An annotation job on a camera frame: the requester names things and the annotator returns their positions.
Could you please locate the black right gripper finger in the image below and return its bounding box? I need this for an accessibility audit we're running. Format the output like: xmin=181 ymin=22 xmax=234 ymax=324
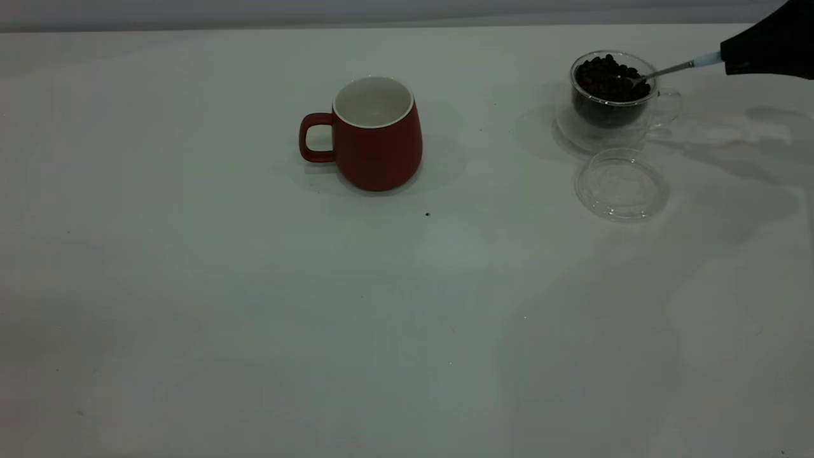
xmin=720 ymin=0 xmax=814 ymax=81

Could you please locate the metal spoon light-blue handle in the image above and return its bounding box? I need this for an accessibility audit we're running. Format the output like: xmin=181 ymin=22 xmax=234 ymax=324
xmin=633 ymin=52 xmax=724 ymax=84

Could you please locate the red mug white inside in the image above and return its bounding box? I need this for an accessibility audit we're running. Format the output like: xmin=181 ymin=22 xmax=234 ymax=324
xmin=299 ymin=76 xmax=424 ymax=192

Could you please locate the pile of coffee beans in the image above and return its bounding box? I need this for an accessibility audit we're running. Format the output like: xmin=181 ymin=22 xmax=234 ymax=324
xmin=572 ymin=54 xmax=652 ymax=128

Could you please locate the clear double-walled glass cup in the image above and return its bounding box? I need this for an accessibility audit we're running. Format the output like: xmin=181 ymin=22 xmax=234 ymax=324
xmin=555 ymin=50 xmax=682 ymax=155

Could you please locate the clear round glass saucer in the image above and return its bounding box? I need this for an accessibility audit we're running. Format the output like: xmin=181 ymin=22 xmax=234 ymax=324
xmin=574 ymin=148 xmax=670 ymax=223

